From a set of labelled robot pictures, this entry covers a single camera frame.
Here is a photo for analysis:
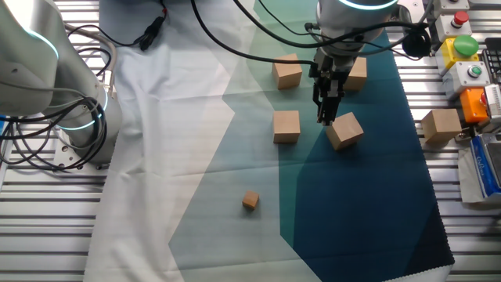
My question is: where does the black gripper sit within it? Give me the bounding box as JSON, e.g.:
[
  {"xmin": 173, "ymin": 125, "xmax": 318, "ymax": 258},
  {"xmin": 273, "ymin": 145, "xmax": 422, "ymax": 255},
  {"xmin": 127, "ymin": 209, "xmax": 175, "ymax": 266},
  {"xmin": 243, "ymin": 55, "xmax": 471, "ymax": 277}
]
[{"xmin": 308, "ymin": 49, "xmax": 355, "ymax": 126}]

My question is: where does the light wooden cube block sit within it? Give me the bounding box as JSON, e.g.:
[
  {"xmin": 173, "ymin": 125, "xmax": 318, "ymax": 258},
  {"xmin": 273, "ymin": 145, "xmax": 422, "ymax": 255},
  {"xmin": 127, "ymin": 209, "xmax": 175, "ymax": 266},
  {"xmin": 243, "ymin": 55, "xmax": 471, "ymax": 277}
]
[
  {"xmin": 272, "ymin": 110, "xmax": 301, "ymax": 144},
  {"xmin": 343, "ymin": 56, "xmax": 368, "ymax": 92},
  {"xmin": 420, "ymin": 108, "xmax": 463, "ymax": 144},
  {"xmin": 272, "ymin": 53, "xmax": 304, "ymax": 91},
  {"xmin": 325, "ymin": 111, "xmax": 365, "ymax": 152}
]

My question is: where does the small wooden cube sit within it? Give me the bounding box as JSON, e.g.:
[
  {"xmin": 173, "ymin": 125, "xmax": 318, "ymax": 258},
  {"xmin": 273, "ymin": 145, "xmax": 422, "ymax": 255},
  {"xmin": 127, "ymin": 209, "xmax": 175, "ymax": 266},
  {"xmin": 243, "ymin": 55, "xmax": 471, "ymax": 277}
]
[{"xmin": 241, "ymin": 190, "xmax": 261, "ymax": 211}]

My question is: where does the yellow box green mushroom button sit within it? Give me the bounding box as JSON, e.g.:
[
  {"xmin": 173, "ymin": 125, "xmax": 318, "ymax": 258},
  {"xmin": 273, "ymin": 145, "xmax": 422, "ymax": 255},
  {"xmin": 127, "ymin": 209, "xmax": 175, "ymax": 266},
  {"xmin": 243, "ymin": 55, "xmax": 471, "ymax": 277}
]
[{"xmin": 434, "ymin": 34, "xmax": 481, "ymax": 76}]

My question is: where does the grey box green lit button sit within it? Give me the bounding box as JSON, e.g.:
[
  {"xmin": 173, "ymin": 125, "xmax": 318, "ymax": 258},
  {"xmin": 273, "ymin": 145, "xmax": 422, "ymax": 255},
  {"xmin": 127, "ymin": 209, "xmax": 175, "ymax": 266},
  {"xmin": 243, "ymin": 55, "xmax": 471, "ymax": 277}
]
[{"xmin": 442, "ymin": 60, "xmax": 492, "ymax": 99}]

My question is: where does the grey box red button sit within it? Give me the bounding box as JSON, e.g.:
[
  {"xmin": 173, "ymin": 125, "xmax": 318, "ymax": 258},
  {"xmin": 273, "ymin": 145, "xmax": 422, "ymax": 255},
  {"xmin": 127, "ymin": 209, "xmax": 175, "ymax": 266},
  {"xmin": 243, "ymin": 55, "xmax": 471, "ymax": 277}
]
[{"xmin": 434, "ymin": 10, "xmax": 473, "ymax": 42}]

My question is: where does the orange box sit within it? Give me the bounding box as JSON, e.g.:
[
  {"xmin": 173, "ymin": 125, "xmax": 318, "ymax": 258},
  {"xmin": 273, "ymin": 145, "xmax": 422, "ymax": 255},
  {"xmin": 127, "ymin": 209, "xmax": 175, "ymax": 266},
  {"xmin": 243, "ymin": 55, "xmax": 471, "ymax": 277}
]
[{"xmin": 460, "ymin": 86, "xmax": 490, "ymax": 125}]

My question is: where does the silver ribbed device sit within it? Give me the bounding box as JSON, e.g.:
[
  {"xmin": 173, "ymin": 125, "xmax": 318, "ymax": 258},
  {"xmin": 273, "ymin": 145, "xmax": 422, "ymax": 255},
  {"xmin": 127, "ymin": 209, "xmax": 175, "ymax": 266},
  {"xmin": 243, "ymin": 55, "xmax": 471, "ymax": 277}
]
[{"xmin": 481, "ymin": 83, "xmax": 501, "ymax": 127}]

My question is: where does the blue and silver device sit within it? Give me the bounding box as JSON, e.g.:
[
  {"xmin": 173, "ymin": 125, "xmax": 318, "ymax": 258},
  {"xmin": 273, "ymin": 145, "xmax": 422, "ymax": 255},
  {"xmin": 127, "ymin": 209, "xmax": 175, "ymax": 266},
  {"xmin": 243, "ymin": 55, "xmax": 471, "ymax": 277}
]
[{"xmin": 469, "ymin": 132, "xmax": 501, "ymax": 200}]

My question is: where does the black keyboard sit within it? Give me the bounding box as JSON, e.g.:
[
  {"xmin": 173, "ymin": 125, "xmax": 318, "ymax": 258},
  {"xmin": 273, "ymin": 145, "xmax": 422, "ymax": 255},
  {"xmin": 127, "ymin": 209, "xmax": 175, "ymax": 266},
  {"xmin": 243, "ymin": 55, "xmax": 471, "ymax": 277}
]
[{"xmin": 481, "ymin": 37, "xmax": 501, "ymax": 85}]

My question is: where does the blue green white tablecloth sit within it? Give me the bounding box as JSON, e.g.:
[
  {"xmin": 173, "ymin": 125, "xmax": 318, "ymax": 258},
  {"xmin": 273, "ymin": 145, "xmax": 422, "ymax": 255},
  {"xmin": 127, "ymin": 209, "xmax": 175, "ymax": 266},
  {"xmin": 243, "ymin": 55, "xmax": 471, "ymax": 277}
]
[{"xmin": 82, "ymin": 0, "xmax": 456, "ymax": 282}]

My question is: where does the black camera cable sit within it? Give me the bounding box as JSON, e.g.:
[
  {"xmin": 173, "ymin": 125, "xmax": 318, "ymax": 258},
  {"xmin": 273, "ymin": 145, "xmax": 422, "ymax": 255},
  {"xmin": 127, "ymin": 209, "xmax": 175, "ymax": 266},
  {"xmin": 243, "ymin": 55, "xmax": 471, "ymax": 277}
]
[{"xmin": 232, "ymin": 0, "xmax": 430, "ymax": 50}]

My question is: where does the thick black gripper cable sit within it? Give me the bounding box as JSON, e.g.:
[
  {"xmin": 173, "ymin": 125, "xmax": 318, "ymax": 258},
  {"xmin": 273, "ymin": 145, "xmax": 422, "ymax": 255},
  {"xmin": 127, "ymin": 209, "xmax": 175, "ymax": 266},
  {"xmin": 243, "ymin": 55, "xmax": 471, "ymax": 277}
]
[{"xmin": 189, "ymin": 0, "xmax": 319, "ymax": 67}]

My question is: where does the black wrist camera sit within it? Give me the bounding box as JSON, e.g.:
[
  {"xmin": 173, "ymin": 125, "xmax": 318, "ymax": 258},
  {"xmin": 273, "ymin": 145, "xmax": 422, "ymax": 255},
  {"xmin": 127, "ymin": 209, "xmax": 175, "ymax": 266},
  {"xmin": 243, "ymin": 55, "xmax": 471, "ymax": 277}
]
[{"xmin": 402, "ymin": 27, "xmax": 432, "ymax": 59}]

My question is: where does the white camera bracket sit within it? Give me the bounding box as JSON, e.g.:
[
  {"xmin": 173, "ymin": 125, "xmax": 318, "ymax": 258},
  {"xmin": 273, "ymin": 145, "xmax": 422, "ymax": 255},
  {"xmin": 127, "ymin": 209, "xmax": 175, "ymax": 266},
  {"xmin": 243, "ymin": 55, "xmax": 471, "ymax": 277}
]
[{"xmin": 395, "ymin": 2, "xmax": 415, "ymax": 28}]

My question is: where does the small metal bracket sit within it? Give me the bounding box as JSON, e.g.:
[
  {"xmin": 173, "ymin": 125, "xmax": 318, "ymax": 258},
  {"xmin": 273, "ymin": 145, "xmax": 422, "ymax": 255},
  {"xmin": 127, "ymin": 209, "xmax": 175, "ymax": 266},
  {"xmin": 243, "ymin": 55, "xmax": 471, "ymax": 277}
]
[{"xmin": 453, "ymin": 125, "xmax": 473, "ymax": 143}]

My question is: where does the plain grey switch box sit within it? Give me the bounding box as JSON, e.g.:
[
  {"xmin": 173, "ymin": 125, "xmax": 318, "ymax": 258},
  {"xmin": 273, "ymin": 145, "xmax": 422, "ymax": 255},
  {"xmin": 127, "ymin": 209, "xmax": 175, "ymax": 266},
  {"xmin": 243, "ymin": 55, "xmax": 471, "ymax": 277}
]
[{"xmin": 432, "ymin": 0, "xmax": 470, "ymax": 19}]

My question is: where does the black bundled cable connector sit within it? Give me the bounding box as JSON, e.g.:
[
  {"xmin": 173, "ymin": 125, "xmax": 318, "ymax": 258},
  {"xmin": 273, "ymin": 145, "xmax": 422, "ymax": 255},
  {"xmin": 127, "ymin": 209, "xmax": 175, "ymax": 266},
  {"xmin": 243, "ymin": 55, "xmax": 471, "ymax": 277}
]
[{"xmin": 138, "ymin": 0, "xmax": 169, "ymax": 52}]

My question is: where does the black base cable bundle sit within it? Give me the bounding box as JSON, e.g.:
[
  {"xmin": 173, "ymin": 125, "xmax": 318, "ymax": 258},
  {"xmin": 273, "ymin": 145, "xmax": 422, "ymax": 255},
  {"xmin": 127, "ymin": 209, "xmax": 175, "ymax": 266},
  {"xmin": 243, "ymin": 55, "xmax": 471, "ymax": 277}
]
[{"xmin": 0, "ymin": 96, "xmax": 109, "ymax": 173}]

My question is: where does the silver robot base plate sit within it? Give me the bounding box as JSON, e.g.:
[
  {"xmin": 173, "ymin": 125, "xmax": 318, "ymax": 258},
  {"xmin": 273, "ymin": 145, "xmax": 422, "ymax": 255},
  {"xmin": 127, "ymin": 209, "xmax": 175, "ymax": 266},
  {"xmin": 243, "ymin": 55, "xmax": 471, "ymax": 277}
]
[{"xmin": 52, "ymin": 131, "xmax": 111, "ymax": 172}]

